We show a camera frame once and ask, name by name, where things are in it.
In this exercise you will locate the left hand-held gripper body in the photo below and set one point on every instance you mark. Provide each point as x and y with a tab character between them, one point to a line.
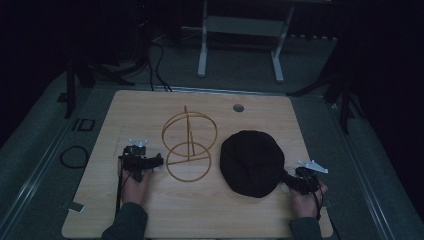
136	160

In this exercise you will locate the black rectangular floor frame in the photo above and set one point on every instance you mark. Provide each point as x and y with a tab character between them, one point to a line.
83	124

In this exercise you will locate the person's left hand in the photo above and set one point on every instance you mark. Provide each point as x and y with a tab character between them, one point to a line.
132	188

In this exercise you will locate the black hat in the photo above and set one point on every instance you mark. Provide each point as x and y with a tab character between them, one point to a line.
252	163

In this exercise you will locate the person's right hand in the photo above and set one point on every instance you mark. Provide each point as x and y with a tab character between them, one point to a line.
308	202

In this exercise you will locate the black tripod stand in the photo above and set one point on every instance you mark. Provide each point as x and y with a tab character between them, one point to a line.
86	70
336	90

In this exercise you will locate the white metal desk frame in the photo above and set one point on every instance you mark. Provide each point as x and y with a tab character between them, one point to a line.
243	36

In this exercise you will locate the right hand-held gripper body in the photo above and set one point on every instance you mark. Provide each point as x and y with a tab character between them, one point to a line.
307	179

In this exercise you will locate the wooden hat stand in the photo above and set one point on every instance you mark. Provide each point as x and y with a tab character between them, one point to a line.
188	146

